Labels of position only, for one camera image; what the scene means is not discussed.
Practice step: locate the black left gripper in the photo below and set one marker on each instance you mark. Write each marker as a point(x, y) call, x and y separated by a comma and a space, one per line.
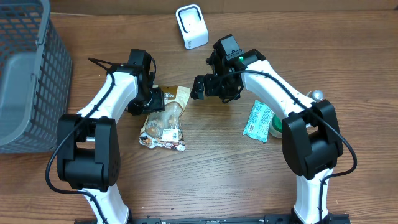
point(158, 104)

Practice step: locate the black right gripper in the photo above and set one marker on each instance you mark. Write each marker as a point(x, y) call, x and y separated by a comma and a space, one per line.
point(211, 80)

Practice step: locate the brown snack pouch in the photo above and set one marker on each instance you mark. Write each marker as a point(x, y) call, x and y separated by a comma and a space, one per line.
point(163, 129)

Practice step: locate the teal wipes packet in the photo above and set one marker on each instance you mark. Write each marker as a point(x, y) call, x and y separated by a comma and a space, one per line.
point(257, 126)

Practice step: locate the green lid jar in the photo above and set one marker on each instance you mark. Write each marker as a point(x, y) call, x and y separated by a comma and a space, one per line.
point(275, 127)

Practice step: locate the yellow dish soap bottle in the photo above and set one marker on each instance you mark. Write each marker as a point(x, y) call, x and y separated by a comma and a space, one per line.
point(316, 95)

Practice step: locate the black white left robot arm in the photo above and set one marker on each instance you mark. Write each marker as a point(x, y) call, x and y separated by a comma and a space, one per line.
point(87, 153)

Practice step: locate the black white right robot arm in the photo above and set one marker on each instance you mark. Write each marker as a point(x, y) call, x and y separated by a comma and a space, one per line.
point(310, 131)

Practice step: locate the white barcode scanner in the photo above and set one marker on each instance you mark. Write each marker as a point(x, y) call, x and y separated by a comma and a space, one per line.
point(192, 26)

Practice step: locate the grey plastic basket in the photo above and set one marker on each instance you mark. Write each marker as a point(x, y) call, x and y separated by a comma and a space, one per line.
point(36, 73)

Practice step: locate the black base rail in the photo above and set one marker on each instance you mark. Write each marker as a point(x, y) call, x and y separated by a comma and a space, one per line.
point(211, 220)

